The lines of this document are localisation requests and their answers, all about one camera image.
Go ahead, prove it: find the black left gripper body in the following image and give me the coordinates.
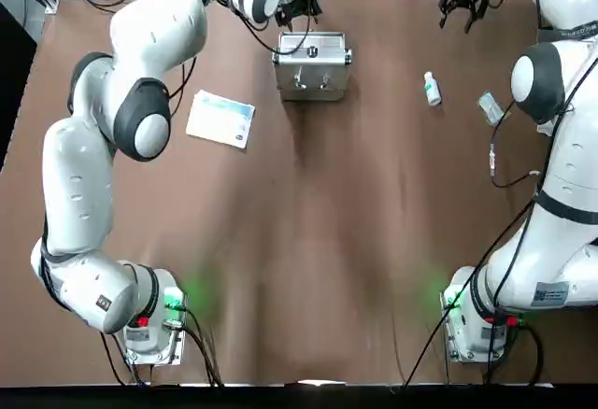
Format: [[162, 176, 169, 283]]
[[278, 0, 322, 21]]

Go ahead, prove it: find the silver aluminium first-aid case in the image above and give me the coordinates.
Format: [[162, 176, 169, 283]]
[[272, 30, 354, 103]]

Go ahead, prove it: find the white disinfectant bottle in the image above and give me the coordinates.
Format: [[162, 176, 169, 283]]
[[423, 71, 443, 106]]

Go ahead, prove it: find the clear bandage packet green print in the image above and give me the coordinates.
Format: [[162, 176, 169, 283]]
[[477, 92, 505, 125]]

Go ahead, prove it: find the wide blue white pouch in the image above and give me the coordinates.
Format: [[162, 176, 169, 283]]
[[185, 90, 257, 150]]

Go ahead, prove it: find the black cable with silver plug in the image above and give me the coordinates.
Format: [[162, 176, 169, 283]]
[[488, 100, 543, 190]]

